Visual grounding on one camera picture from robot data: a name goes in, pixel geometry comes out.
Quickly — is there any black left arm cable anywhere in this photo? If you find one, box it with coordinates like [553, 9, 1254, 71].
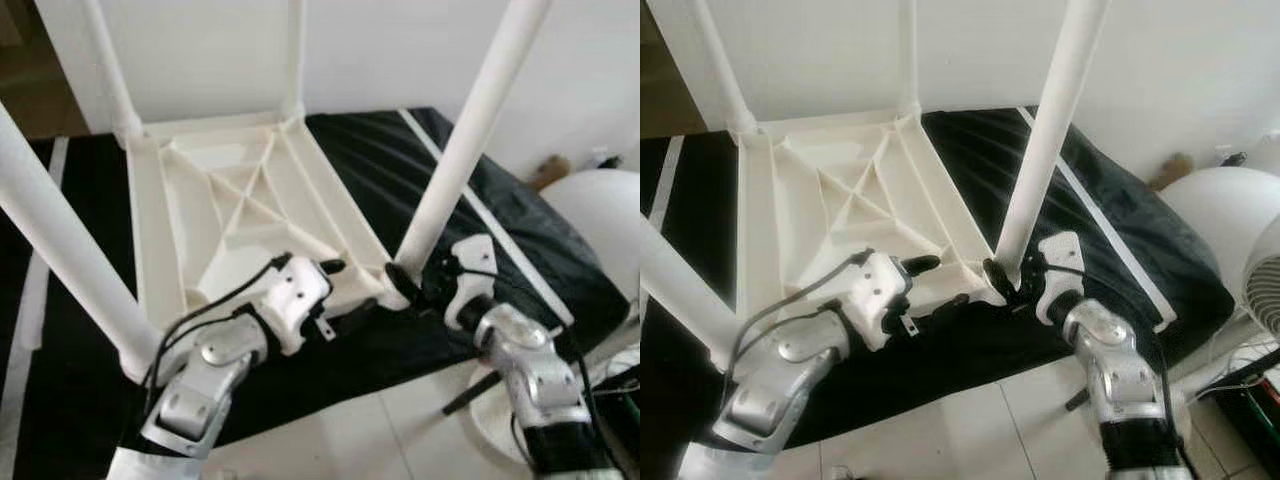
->
[728, 247, 877, 383]
[144, 252, 295, 388]

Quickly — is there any white tape strip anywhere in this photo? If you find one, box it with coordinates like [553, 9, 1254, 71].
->
[0, 137, 70, 473]
[399, 107, 577, 328]
[1017, 105, 1180, 333]
[647, 134, 685, 233]

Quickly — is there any small brown lumpy object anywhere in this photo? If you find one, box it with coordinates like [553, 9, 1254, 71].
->
[1148, 152, 1195, 191]
[528, 153, 574, 191]

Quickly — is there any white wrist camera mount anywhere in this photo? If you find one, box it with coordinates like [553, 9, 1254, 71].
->
[1034, 231, 1087, 328]
[442, 234, 500, 333]
[257, 254, 334, 358]
[849, 249, 917, 353]

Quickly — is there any white standing fan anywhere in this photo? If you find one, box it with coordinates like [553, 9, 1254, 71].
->
[468, 167, 640, 463]
[1158, 164, 1280, 441]

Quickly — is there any black floor rack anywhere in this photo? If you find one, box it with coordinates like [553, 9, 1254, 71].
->
[1195, 343, 1280, 453]

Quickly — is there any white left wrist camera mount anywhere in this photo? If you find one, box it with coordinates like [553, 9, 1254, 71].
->
[257, 254, 334, 358]
[849, 249, 917, 353]

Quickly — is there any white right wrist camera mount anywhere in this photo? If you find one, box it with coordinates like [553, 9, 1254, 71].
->
[442, 234, 500, 333]
[1034, 231, 1087, 328]

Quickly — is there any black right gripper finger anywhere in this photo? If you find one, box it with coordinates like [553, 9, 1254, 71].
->
[385, 261, 424, 310]
[981, 256, 1014, 300]

